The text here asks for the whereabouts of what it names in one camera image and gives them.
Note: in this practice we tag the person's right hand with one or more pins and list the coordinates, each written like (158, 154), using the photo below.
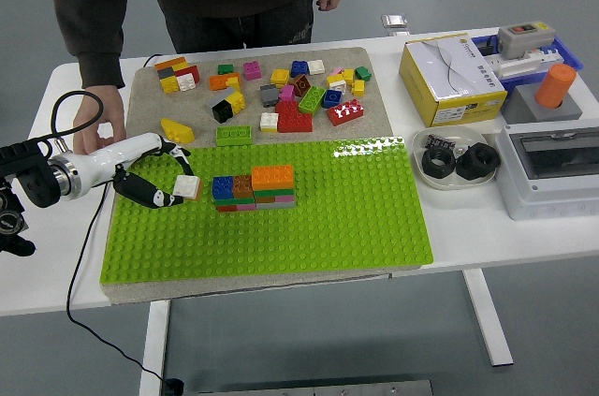
(110, 108)

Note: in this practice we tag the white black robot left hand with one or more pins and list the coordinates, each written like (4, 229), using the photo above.
(107, 159)

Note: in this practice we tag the white and orange brick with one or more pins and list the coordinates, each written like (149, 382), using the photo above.
(186, 186)

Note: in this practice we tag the person's right forearm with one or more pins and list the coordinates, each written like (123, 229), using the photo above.
(100, 54)

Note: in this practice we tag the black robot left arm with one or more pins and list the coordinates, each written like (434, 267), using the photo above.
(35, 180)

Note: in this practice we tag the grey toy brick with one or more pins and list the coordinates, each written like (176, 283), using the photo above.
(165, 74)

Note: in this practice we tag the yellow square brick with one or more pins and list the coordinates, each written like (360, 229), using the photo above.
(280, 77)
(170, 84)

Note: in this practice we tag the yellow curved brick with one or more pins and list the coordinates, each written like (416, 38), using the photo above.
(178, 130)

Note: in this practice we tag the orange flat brick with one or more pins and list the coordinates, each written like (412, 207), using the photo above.
(168, 63)

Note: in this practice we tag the white square brick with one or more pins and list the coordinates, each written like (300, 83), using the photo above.
(316, 67)
(187, 81)
(269, 121)

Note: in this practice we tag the small pink brick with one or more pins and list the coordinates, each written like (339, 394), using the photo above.
(337, 71)

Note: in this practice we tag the small yellow brick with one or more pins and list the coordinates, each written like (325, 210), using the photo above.
(181, 66)
(234, 83)
(348, 75)
(358, 88)

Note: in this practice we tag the blue toy brick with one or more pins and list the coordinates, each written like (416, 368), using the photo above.
(299, 69)
(332, 98)
(223, 186)

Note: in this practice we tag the red toy brick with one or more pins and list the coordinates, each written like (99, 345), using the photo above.
(191, 71)

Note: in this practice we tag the white and yellow brick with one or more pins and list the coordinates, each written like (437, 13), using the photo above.
(337, 84)

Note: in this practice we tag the brown toy brick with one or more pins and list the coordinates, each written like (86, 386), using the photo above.
(302, 84)
(243, 185)

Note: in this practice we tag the grey sloped brick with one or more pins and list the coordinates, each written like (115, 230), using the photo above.
(217, 97)

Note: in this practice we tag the orange toy brick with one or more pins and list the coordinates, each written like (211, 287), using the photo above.
(217, 82)

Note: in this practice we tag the lime long brick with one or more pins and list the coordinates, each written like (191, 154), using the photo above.
(312, 100)

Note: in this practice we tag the black toy brick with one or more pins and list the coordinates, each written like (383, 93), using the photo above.
(222, 112)

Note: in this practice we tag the pink toy brick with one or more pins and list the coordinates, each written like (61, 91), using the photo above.
(287, 94)

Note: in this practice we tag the magenta toy brick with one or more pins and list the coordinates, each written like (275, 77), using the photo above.
(252, 71)

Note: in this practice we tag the dark grey brick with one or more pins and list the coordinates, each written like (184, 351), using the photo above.
(269, 94)

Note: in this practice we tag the small dark green brick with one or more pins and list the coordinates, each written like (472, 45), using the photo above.
(225, 69)

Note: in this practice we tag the yellow toy brick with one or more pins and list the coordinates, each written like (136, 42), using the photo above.
(236, 101)

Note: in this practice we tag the lime three-stud brick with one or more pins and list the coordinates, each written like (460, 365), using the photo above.
(234, 134)

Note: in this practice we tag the red long brick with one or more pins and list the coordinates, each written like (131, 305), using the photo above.
(346, 117)

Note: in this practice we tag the red flat brick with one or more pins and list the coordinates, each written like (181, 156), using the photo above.
(227, 208)

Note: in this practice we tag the green flat brick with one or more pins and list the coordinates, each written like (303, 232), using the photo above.
(234, 201)
(274, 193)

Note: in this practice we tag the large red stepped brick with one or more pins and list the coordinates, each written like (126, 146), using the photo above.
(295, 122)

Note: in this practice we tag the pink flat brick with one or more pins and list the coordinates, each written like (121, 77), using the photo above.
(285, 198)
(246, 207)

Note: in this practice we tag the brown flat brick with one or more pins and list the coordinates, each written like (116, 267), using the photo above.
(265, 200)

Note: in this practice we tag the large orange brick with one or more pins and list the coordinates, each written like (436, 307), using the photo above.
(273, 177)

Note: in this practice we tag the grey flat brick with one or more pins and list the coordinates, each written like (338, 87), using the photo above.
(276, 205)

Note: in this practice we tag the green studded baseplate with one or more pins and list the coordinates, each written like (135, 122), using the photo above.
(327, 227)

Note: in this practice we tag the grey-brown mat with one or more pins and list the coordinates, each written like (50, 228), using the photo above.
(337, 58)

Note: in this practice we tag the yellow white cardboard box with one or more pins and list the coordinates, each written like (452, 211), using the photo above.
(449, 73)

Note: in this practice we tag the small black part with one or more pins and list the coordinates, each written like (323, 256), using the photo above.
(490, 47)

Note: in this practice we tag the small purple circuit module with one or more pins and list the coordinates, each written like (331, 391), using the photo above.
(437, 140)

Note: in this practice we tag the white table leg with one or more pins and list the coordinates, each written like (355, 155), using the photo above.
(484, 316)
(156, 344)

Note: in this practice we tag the white dish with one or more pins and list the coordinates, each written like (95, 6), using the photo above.
(463, 136)

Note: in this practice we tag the white electrical component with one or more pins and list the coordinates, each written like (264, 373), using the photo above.
(515, 69)

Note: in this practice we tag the grey block base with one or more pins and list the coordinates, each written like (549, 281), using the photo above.
(524, 108)

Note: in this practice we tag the large black hex nut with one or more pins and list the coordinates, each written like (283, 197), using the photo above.
(468, 171)

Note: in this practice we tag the black plug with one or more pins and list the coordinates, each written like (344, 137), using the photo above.
(173, 385)

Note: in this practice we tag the orange cylinder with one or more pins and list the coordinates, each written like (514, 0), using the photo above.
(554, 87)

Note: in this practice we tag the blue plastic tray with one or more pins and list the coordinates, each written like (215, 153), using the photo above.
(572, 61)

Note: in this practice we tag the silver metal bracket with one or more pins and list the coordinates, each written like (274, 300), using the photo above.
(393, 21)

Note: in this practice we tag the grey switch box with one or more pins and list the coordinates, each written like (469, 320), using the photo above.
(524, 42)

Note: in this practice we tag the grey electrical enclosure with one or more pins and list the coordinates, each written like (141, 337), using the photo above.
(533, 199)

